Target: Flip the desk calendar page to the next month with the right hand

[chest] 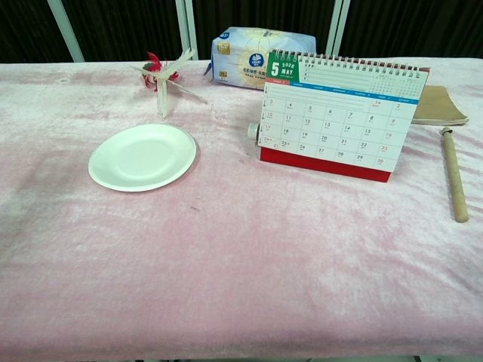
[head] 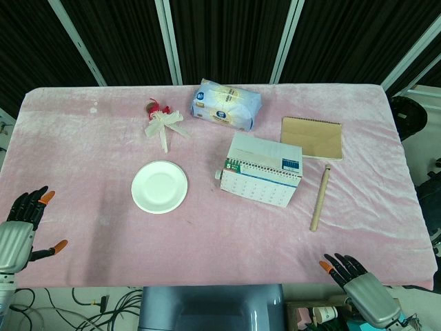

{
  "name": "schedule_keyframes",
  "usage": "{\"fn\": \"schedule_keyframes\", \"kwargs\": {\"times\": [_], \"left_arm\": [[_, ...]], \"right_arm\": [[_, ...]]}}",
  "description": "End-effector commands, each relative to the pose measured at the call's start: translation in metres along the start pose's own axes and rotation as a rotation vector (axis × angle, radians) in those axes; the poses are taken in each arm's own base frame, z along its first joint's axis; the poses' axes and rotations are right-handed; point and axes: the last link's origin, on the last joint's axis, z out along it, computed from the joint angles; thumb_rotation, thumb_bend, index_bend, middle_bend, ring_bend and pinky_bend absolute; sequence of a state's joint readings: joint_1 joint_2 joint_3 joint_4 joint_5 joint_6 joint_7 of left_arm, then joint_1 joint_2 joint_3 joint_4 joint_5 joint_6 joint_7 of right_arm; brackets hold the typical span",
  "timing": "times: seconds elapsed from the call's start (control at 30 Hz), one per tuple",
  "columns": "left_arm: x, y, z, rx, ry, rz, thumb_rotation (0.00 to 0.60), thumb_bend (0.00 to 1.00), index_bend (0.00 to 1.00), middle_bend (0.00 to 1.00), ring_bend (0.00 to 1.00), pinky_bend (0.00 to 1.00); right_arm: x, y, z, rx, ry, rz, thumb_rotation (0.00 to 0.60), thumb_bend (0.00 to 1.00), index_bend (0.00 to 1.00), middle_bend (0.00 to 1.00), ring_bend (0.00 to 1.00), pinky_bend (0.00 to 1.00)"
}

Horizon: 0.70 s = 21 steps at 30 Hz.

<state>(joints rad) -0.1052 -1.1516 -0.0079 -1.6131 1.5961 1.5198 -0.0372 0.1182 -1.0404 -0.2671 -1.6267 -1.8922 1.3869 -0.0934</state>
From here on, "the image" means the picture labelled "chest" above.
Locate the red desk calendar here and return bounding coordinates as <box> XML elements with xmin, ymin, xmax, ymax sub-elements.
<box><xmin>259</xmin><ymin>48</ymin><xmax>431</xmax><ymax>184</ymax></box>

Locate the white slanted frame pole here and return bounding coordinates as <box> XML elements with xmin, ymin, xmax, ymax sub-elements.
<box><xmin>46</xmin><ymin>0</ymin><xmax>85</xmax><ymax>63</ymax></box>

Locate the pink plush tablecloth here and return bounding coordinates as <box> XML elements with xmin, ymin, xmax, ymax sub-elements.
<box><xmin>0</xmin><ymin>58</ymin><xmax>483</xmax><ymax>360</ymax></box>

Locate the white plastic straw pinwheel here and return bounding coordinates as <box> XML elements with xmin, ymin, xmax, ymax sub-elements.
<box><xmin>129</xmin><ymin>48</ymin><xmax>208</xmax><ymax>119</ymax></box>

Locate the white paper plate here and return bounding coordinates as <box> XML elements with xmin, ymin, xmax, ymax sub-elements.
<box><xmin>88</xmin><ymin>123</ymin><xmax>198</xmax><ymax>193</ymax></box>

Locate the red artificial flower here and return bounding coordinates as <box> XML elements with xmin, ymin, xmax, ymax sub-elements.
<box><xmin>141</xmin><ymin>51</ymin><xmax>180</xmax><ymax>92</ymax></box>

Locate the blue white tissue pack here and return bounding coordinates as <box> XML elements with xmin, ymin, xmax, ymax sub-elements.
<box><xmin>204</xmin><ymin>26</ymin><xmax>317</xmax><ymax>91</ymax></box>

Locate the brown paper bag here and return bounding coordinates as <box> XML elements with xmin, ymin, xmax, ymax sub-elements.
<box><xmin>410</xmin><ymin>84</ymin><xmax>470</xmax><ymax>127</ymax></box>

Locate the dark pleated curtain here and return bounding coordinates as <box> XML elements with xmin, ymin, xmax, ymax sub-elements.
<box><xmin>0</xmin><ymin>0</ymin><xmax>483</xmax><ymax>64</ymax></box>

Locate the wooden rolling pin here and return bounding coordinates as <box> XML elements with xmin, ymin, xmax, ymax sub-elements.
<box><xmin>440</xmin><ymin>127</ymin><xmax>470</xmax><ymax>223</ymax></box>

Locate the white double frame pole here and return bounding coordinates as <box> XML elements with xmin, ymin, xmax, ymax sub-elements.
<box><xmin>325</xmin><ymin>0</ymin><xmax>351</xmax><ymax>57</ymax></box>
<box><xmin>174</xmin><ymin>0</ymin><xmax>200</xmax><ymax>61</ymax></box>

